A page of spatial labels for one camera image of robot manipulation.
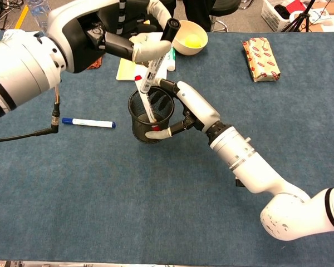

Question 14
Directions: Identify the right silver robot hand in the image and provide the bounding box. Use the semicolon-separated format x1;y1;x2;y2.
144;77;221;141

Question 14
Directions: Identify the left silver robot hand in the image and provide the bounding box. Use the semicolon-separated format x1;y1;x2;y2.
46;0;173;75

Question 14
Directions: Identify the red cap marker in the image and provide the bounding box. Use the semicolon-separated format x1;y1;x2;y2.
133;73;160;132

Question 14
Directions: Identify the black cap marker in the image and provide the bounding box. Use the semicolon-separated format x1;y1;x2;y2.
138;17;181;93

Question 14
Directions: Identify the black mesh pen cup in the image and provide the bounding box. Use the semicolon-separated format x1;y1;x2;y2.
127;86;175;144

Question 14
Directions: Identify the blue cap marker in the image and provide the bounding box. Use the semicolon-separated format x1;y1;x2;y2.
61;117;117;129

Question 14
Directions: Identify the rust brown cloth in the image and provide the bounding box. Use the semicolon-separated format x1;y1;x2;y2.
90;57;104;70

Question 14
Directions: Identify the white green glue stick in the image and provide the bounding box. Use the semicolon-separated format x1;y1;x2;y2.
165;46;176;72

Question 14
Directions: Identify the clear plastic water bottle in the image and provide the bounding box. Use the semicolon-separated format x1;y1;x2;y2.
26;0;53;33

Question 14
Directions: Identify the beige bowl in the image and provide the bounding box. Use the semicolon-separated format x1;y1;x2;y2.
171;19;209;56

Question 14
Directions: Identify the yellow and white booklet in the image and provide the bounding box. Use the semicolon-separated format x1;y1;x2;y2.
116;32;171;83

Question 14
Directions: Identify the yellow ball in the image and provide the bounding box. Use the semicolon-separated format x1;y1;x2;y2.
184;33;203;48

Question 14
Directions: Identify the white printed snack bag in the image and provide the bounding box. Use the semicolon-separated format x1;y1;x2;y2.
2;28;38;38

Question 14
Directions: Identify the red patterned wrapped packet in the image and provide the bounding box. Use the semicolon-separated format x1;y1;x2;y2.
241;37;281;83

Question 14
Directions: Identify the person in black trousers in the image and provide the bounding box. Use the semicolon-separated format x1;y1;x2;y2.
166;0;220;33

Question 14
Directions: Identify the blue felt table cover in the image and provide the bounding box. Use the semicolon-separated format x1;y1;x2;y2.
0;29;334;264

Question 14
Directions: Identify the black seat stool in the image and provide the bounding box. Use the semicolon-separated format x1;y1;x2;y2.
210;0;256;33

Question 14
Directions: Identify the white plastic basket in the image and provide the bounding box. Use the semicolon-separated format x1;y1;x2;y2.
261;0;307;32

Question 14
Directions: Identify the black pouch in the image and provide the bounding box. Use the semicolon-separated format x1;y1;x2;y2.
274;4;292;20

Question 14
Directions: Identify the black tripod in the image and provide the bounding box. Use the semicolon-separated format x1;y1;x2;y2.
283;0;318;33

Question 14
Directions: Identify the red folder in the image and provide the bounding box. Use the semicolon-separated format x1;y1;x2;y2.
283;0;307;13

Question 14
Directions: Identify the white blue printed paper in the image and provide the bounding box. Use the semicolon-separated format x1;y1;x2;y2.
308;7;333;26

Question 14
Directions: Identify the black equipment with cables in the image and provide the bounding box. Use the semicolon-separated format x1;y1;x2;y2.
0;0;24;30

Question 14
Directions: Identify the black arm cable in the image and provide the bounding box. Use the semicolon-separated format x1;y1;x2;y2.
0;83;61;144

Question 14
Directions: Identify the aluminium table edge rail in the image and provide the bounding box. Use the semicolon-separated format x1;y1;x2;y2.
0;260;145;267

